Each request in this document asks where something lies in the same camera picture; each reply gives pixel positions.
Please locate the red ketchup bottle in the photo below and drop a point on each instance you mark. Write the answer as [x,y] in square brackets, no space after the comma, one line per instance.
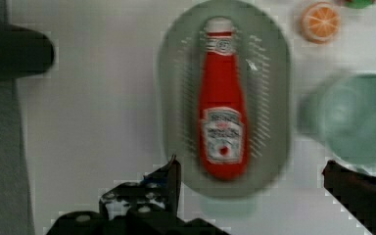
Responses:
[222,120]

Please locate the black cylinder lower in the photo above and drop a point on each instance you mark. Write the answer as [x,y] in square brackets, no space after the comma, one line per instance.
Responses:
[24,52]

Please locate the green mug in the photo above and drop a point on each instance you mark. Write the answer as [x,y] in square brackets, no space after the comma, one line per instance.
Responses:
[341,115]

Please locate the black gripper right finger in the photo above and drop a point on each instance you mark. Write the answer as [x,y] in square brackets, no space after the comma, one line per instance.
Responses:
[355,191]

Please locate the green small object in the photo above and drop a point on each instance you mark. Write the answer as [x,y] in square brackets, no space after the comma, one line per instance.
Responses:
[358,4]

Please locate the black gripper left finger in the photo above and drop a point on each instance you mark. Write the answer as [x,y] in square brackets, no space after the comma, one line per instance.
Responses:
[160,188]

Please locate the orange slice toy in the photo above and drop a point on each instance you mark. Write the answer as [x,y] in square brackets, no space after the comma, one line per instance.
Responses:
[320,22]

